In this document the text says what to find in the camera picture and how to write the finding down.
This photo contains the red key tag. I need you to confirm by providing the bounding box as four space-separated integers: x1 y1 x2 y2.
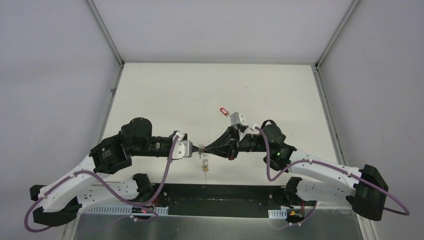
219 107 230 117

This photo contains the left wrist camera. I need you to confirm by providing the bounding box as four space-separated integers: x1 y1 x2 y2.
171 131 193 160

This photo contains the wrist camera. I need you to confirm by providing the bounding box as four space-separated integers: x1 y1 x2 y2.
171 131 193 160
229 112 248 133

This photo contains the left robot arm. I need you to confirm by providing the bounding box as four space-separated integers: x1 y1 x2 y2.
24 117 193 230

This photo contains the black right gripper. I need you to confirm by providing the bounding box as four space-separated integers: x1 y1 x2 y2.
203 124 271 161

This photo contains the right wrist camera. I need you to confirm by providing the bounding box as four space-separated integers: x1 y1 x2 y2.
229 112 248 133

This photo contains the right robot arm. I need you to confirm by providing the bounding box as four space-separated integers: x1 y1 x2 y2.
199 119 389 221

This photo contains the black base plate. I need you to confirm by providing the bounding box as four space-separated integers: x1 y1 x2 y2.
154 183 314 219

